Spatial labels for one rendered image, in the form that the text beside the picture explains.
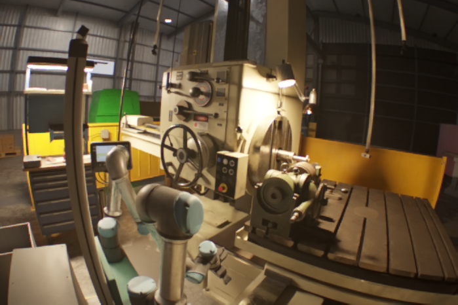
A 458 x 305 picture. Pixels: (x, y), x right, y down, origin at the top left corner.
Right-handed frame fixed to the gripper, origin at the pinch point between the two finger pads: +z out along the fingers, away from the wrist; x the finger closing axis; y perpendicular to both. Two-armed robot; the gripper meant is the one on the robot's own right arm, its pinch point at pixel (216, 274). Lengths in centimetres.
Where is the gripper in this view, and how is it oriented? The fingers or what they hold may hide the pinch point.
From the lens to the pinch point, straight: 124.1
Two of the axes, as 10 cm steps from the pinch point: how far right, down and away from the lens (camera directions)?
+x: 7.5, 2.6, -6.1
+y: -6.6, 4.3, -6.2
